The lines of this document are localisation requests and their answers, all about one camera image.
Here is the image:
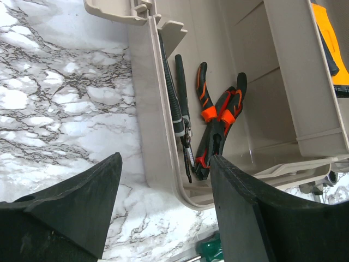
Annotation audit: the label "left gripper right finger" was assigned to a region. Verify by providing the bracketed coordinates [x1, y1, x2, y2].
[210, 155, 348, 261]

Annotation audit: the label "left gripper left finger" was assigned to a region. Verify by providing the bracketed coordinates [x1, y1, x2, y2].
[1, 153, 122, 261]

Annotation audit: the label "green stubby screwdriver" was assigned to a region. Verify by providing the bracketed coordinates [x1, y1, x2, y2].
[173, 231, 224, 262]

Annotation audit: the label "beige translucent tool box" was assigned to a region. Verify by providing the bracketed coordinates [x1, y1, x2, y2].
[84, 1, 348, 210]

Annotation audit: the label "red black pliers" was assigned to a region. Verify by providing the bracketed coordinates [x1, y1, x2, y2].
[194, 62, 247, 181]

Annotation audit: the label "grey wire stripper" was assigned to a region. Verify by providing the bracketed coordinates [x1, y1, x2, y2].
[159, 35, 195, 183]

